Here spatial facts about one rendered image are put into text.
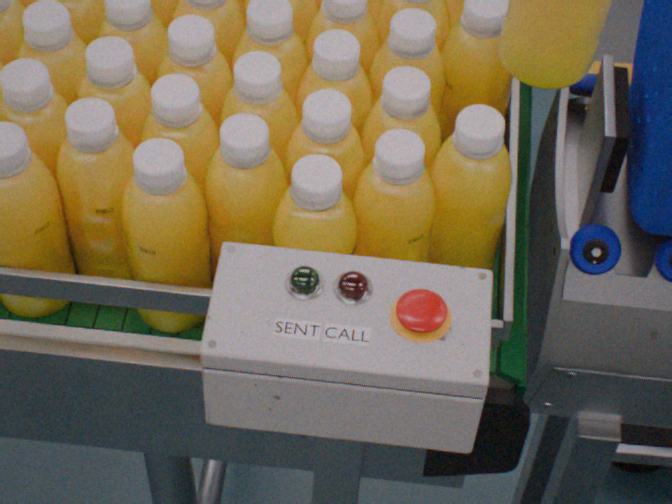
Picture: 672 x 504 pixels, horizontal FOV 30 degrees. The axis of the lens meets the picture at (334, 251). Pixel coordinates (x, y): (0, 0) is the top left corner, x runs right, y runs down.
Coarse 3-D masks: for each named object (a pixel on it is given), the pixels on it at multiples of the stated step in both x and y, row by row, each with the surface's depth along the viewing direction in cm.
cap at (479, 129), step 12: (468, 108) 103; (480, 108) 103; (492, 108) 103; (456, 120) 102; (468, 120) 102; (480, 120) 102; (492, 120) 102; (456, 132) 102; (468, 132) 101; (480, 132) 101; (492, 132) 101; (468, 144) 102; (480, 144) 101; (492, 144) 101
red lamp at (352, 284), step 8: (352, 272) 91; (360, 272) 91; (344, 280) 90; (352, 280) 90; (360, 280) 90; (344, 288) 90; (352, 288) 90; (360, 288) 90; (352, 296) 90; (360, 296) 90
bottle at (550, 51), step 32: (512, 0) 89; (544, 0) 85; (576, 0) 85; (608, 0) 86; (512, 32) 90; (544, 32) 88; (576, 32) 87; (512, 64) 92; (544, 64) 90; (576, 64) 90
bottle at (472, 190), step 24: (456, 144) 103; (504, 144) 105; (432, 168) 106; (456, 168) 103; (480, 168) 103; (504, 168) 104; (456, 192) 104; (480, 192) 104; (504, 192) 105; (456, 216) 106; (480, 216) 106; (504, 216) 109; (432, 240) 111; (456, 240) 109; (480, 240) 109; (456, 264) 111; (480, 264) 112
